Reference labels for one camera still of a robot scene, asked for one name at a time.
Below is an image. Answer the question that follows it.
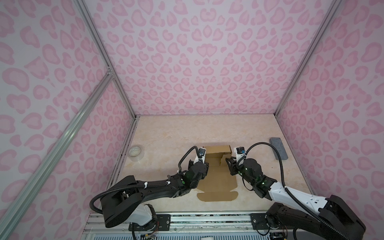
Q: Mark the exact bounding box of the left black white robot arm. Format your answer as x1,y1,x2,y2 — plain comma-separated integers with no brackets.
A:
90,161,209,228

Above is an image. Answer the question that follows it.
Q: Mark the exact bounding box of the black corrugated cable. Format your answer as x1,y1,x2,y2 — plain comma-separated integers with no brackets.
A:
89,145,199,214
236,141,350,240

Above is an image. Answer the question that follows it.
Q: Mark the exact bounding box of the right black corrugated cable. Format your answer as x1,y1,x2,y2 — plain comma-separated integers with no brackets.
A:
236,141,350,240

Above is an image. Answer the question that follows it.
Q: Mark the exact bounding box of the corner aluminium post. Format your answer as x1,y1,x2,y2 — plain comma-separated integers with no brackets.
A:
274,0,344,119
74,0,137,120

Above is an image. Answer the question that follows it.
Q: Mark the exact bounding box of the left corner aluminium post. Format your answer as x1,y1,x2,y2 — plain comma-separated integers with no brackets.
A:
74,0,137,120

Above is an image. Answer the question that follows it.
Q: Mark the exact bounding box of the right corner aluminium post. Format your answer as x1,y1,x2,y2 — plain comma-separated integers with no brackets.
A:
274,0,344,119

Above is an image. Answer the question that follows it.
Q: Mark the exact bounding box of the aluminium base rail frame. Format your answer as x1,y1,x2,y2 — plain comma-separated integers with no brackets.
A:
81,211,292,240

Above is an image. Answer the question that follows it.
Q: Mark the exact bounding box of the left black corrugated cable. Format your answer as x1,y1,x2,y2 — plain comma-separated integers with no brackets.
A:
89,145,199,214

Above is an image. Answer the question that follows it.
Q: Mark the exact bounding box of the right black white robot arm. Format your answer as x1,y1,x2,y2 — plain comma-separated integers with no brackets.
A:
226,157,366,240

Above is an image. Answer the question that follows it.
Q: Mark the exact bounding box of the grey felt case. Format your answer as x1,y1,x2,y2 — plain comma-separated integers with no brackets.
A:
269,137,289,161

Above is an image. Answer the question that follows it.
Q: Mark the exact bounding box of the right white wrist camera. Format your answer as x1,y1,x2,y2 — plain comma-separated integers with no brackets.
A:
235,147,246,163

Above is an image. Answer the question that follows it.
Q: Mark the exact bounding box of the clear tape roll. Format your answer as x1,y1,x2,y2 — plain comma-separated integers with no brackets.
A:
128,145,145,162

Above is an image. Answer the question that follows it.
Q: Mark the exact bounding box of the left diagonal aluminium strut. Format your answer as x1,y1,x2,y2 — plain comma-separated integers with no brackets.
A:
1,73,114,240

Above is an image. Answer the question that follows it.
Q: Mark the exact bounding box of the brown cardboard box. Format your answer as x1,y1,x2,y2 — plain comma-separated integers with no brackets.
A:
197,145,238,203

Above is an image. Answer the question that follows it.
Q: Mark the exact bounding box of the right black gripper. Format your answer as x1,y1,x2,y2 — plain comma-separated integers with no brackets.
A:
223,156,256,187

